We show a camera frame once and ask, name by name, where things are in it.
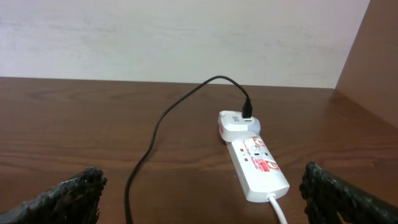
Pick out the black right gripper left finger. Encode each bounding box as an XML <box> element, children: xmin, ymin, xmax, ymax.
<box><xmin>1</xmin><ymin>167</ymin><xmax>108</xmax><ymax>224</ymax></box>

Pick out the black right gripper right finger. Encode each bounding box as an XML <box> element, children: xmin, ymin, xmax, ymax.
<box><xmin>299</xmin><ymin>162</ymin><xmax>397</xmax><ymax>224</ymax></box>

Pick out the white USB charger adapter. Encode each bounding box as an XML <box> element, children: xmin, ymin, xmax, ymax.
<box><xmin>218</xmin><ymin>111</ymin><xmax>261</xmax><ymax>142</ymax></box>

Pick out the white power strip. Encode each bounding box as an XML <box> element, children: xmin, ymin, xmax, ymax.
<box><xmin>225</xmin><ymin>134</ymin><xmax>290</xmax><ymax>203</ymax></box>

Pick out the brown cardboard side panel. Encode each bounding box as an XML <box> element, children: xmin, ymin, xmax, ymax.
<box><xmin>336</xmin><ymin>0</ymin><xmax>397</xmax><ymax>128</ymax></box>

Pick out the white power strip cord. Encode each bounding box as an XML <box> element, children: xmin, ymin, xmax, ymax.
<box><xmin>266</xmin><ymin>193</ymin><xmax>289</xmax><ymax>224</ymax></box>

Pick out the black USB charging cable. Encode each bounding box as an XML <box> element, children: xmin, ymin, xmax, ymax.
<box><xmin>124</xmin><ymin>75</ymin><xmax>253</xmax><ymax>224</ymax></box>

